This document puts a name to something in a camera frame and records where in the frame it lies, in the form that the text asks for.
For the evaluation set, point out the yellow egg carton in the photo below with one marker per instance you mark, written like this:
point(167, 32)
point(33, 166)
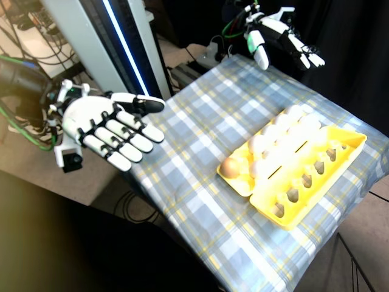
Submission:
point(316, 185)

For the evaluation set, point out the black wrist camera white bracket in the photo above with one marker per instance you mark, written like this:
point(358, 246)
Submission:
point(284, 13)
point(72, 159)

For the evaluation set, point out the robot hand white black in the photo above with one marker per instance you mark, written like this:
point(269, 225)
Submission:
point(273, 25)
point(82, 117)

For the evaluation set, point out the yellow brown egg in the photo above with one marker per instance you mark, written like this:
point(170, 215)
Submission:
point(230, 167)

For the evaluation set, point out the blue grey plaid cloth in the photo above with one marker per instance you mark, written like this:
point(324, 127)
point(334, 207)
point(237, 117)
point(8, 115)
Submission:
point(197, 137)

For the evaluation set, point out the white clamp device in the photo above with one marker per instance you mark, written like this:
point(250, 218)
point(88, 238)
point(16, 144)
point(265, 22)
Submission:
point(217, 50)

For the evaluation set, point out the black stand legs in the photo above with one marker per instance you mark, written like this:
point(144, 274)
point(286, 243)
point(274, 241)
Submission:
point(355, 264)

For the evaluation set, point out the grey column with blue light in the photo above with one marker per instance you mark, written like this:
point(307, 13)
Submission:
point(91, 39)

